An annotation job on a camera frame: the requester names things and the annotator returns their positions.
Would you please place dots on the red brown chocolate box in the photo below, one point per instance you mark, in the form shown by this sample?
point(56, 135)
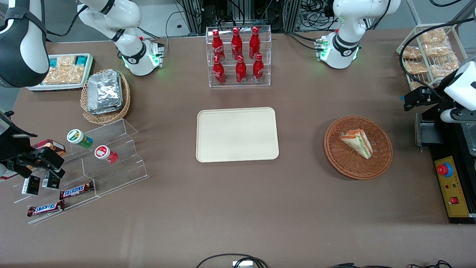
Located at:
point(52, 144)

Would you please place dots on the green snack cup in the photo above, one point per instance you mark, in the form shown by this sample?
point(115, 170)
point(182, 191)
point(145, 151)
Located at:
point(77, 137)

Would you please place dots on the yellow control panel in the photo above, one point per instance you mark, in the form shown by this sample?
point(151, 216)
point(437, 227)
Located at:
point(455, 186)

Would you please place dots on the red snack cup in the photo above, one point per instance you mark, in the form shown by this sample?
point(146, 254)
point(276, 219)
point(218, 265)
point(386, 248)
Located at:
point(103, 153)

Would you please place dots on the black control box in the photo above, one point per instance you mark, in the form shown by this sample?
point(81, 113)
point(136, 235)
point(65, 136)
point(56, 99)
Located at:
point(452, 145)

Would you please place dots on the triangle sandwich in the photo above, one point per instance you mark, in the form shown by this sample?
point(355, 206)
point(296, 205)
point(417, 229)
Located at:
point(359, 143)

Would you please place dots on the beige plastic tray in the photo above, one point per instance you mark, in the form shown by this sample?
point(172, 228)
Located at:
point(238, 134)

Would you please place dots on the red cola bottle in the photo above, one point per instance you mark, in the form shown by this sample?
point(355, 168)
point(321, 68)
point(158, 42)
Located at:
point(218, 44)
point(258, 70)
point(254, 42)
point(241, 71)
point(219, 72)
point(236, 42)

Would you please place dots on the clear acrylic bottle rack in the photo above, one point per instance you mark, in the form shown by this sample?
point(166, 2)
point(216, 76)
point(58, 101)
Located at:
point(267, 37)

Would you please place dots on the aluminium frame post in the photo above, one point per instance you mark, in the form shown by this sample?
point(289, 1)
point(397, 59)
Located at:
point(191, 15)
point(290, 15)

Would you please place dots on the brown wicker basket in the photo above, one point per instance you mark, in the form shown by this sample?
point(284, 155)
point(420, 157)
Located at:
point(381, 163)

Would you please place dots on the Snickers chocolate bar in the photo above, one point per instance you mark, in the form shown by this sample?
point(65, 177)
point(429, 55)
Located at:
point(45, 209)
point(76, 190)

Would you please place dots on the clear bag of crackers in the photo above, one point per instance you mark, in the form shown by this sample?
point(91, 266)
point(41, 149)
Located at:
point(65, 73)

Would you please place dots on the silver foil pack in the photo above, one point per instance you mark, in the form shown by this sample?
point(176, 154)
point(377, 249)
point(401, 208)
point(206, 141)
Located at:
point(104, 91)

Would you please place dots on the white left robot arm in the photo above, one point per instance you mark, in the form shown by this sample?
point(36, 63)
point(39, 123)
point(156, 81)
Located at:
point(346, 22)

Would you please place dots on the small black box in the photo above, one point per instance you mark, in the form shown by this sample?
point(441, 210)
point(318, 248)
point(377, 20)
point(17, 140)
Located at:
point(50, 181)
point(31, 185)

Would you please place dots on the clear acrylic stepped stand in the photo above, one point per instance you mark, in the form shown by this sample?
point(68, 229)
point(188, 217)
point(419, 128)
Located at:
point(119, 175)

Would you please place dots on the light wicker basket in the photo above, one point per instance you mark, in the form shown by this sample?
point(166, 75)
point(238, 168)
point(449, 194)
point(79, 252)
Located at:
point(108, 118)

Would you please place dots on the clear bag of biscuits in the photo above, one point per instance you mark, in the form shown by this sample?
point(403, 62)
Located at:
point(415, 85)
point(432, 36)
point(444, 67)
point(412, 53)
point(415, 67)
point(438, 49)

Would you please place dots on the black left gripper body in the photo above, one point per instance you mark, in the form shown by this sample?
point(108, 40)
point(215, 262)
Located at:
point(436, 97)

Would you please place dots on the small grey device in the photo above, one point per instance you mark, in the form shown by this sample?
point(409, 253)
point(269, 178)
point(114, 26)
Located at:
point(242, 264)

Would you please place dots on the teal snack box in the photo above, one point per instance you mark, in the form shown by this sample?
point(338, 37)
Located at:
point(53, 62)
point(81, 60)

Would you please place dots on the grey metal bracket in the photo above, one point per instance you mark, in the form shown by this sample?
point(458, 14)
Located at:
point(427, 132)

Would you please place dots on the steel pan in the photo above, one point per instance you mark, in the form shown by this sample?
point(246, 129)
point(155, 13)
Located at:
point(470, 137)

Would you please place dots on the red emergency stop button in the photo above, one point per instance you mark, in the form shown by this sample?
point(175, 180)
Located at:
point(443, 169)

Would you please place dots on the white rectangular snack tray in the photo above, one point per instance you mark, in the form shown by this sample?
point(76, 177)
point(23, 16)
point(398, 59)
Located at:
point(55, 87)

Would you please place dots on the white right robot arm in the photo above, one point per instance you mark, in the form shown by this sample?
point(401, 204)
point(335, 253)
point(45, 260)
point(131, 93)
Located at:
point(130, 15)

